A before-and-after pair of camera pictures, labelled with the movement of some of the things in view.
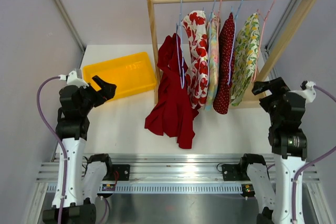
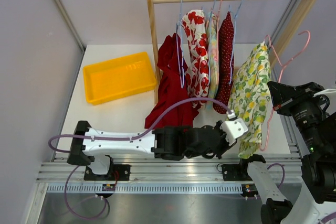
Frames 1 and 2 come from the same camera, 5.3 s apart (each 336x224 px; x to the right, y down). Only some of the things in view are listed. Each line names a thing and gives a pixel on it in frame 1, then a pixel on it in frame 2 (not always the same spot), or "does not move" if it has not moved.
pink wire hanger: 264,19 -> 281,65
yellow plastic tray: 131,74 does not move
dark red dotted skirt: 226,59 does not move
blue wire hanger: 178,25 does not move
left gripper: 107,89 -> 226,146
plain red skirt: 174,113 does not move
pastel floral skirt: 213,59 does not move
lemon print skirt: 246,57 -> 250,100
